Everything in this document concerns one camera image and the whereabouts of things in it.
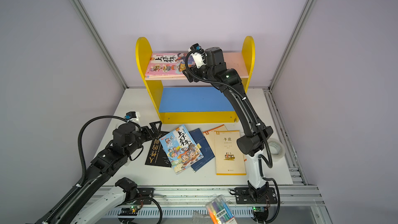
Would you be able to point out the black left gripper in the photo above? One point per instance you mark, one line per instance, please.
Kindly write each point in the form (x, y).
(149, 130)

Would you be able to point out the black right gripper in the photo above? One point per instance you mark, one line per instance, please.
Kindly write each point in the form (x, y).
(190, 73)

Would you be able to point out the pink cartoon cover book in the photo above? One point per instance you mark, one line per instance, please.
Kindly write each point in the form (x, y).
(166, 65)

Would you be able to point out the beige book blue spine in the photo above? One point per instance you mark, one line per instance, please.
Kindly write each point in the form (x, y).
(164, 77)

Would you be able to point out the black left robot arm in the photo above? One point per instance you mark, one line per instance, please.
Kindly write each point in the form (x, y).
(127, 138)

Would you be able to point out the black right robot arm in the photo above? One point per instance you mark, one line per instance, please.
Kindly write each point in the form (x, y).
(208, 66)

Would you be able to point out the black book gold lettering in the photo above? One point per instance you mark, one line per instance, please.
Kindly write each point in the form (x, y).
(157, 156)

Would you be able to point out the blue cartoon cover book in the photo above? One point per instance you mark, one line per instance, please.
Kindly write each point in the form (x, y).
(181, 149)

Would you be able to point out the yellow pink blue bookshelf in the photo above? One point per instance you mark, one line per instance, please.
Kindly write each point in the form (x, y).
(183, 105)

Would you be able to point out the beige book orange border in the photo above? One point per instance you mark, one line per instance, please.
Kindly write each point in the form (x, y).
(211, 130)

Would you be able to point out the dark blue book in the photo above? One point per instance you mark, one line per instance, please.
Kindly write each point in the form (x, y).
(204, 147)

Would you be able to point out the beige book yellow border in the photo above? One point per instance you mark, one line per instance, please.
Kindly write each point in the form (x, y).
(230, 167)

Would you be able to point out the pack of coloured markers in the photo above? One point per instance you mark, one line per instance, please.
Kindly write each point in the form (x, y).
(219, 211)

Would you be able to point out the clear tape roll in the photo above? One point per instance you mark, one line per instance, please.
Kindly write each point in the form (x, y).
(276, 148)

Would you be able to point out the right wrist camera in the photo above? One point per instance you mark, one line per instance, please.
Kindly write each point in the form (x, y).
(199, 56)

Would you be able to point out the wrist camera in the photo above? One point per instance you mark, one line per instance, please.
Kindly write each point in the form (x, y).
(133, 117)
(199, 56)

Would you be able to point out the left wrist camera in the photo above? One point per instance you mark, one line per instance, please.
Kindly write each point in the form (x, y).
(133, 117)

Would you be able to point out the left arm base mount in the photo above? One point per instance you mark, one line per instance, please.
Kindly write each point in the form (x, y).
(127, 192)

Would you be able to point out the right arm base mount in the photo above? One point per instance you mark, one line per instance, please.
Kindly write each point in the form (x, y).
(251, 195)

